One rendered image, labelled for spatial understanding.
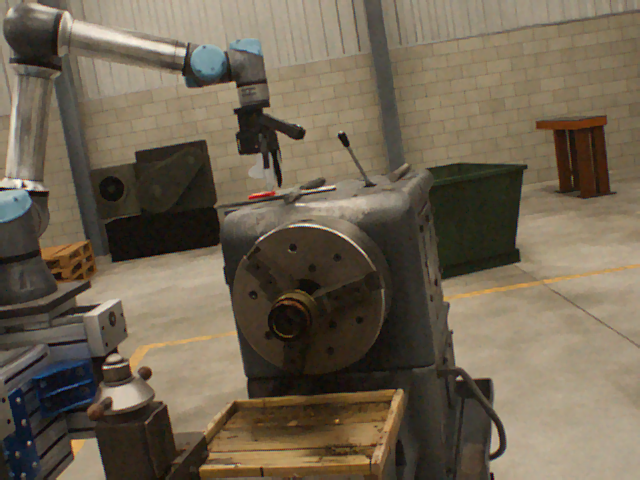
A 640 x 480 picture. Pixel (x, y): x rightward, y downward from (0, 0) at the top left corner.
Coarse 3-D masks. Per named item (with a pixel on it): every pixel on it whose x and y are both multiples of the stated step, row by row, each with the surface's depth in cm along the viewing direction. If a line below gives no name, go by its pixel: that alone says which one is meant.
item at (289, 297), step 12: (276, 300) 137; (288, 300) 133; (300, 300) 133; (312, 300) 136; (276, 312) 132; (300, 312) 131; (312, 312) 134; (276, 324) 136; (288, 324) 138; (300, 324) 131; (312, 324) 134; (276, 336) 133; (288, 336) 132; (300, 336) 131
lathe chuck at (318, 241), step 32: (288, 224) 146; (320, 224) 143; (288, 256) 144; (320, 256) 143; (352, 256) 141; (256, 288) 147; (384, 288) 144; (256, 320) 149; (320, 320) 145; (352, 320) 144; (384, 320) 147; (320, 352) 147; (352, 352) 145
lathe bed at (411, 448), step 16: (400, 368) 160; (304, 384) 161; (368, 384) 156; (384, 384) 160; (400, 384) 151; (400, 432) 146; (400, 448) 146; (416, 448) 156; (400, 464) 147; (416, 464) 152
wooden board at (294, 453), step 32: (224, 416) 140; (256, 416) 141; (320, 416) 136; (352, 416) 134; (384, 416) 131; (224, 448) 129; (256, 448) 127; (288, 448) 125; (320, 448) 123; (352, 448) 120; (384, 448) 115
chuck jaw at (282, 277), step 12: (252, 252) 146; (252, 264) 142; (264, 264) 142; (276, 264) 145; (264, 276) 142; (276, 276) 140; (288, 276) 144; (264, 288) 140; (276, 288) 138; (288, 288) 139
